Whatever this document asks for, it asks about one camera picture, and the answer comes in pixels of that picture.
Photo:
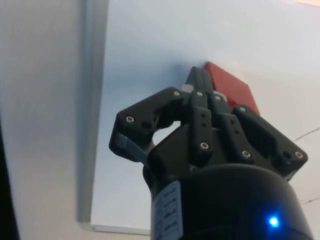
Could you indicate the red cube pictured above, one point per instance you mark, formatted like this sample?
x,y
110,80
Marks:
x,y
232,82

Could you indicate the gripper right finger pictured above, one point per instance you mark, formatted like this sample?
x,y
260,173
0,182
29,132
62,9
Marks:
x,y
265,135

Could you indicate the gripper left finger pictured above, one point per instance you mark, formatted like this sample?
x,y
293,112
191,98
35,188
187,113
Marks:
x,y
150,110

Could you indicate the whiteboard with silver frame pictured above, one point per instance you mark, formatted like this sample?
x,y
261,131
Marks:
x,y
150,37

